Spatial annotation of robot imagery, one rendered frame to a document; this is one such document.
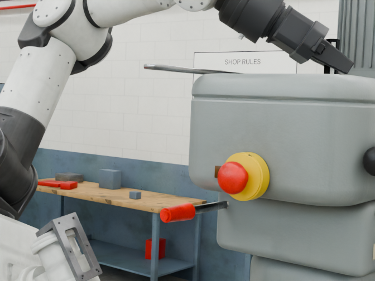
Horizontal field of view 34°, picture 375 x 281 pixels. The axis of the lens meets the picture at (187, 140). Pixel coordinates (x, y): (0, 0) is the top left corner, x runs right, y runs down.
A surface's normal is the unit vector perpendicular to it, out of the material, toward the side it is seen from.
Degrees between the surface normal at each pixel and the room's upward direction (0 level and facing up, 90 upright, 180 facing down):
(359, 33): 90
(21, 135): 77
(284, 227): 90
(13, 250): 58
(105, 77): 90
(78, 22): 101
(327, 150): 90
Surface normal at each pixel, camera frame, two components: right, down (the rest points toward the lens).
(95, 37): 0.70, 0.26
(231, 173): -0.57, -0.04
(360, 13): -0.79, 0.00
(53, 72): 0.82, 0.00
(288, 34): -0.06, 0.06
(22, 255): 0.79, -0.47
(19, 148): 0.67, -0.11
